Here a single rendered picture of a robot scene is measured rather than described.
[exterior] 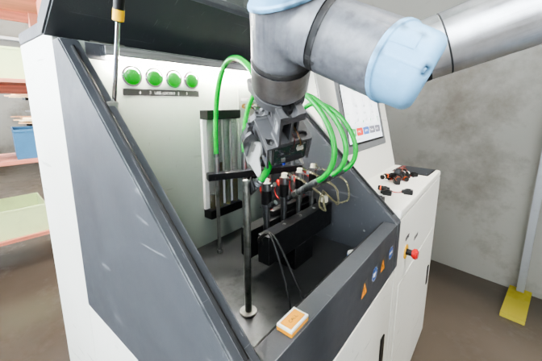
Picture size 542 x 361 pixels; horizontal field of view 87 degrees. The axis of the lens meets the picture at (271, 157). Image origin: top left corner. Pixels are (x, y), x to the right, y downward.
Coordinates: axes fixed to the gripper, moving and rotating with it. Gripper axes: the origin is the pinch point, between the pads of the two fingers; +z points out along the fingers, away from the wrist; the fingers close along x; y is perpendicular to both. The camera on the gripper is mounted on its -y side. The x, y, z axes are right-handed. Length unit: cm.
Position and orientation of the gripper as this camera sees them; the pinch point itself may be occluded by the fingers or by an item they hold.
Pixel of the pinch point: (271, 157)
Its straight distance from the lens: 56.3
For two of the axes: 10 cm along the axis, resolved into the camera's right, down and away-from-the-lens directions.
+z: -0.2, 5.6, 8.3
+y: 3.3, 7.9, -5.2
